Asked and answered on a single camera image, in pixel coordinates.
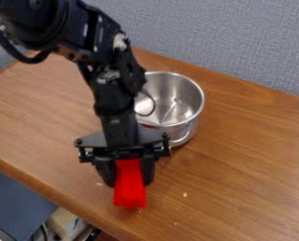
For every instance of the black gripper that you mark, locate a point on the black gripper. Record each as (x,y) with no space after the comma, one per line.
(124,139)

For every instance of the red long plastic object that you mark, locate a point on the red long plastic object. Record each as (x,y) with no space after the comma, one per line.
(130,190)

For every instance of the shiny metal pot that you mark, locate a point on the shiny metal pot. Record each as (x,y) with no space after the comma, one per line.
(174,106)

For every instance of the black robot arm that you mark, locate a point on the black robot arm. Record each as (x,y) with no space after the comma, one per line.
(75,30)

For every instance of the beige box under table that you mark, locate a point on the beige box under table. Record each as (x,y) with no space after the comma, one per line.
(67,227)

